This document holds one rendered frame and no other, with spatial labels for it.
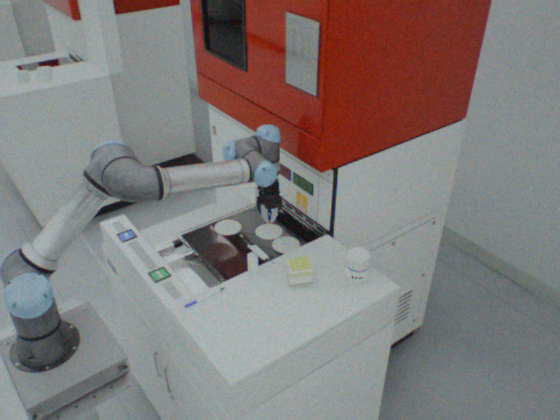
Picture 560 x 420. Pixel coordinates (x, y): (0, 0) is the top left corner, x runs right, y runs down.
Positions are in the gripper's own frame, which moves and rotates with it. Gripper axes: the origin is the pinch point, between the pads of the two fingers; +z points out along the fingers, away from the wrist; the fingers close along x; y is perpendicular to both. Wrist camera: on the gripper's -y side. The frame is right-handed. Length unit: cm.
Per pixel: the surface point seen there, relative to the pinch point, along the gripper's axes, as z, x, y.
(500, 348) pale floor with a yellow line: 99, -118, 24
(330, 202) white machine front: -10.4, -20.7, -4.4
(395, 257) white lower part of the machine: 32, -54, 17
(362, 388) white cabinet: 43, -30, -40
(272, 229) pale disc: 9.1, -1.4, 8.1
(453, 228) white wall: 87, -122, 113
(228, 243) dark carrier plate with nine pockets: 9.2, 15.1, 0.3
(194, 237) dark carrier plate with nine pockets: 9.4, 27.8, 4.8
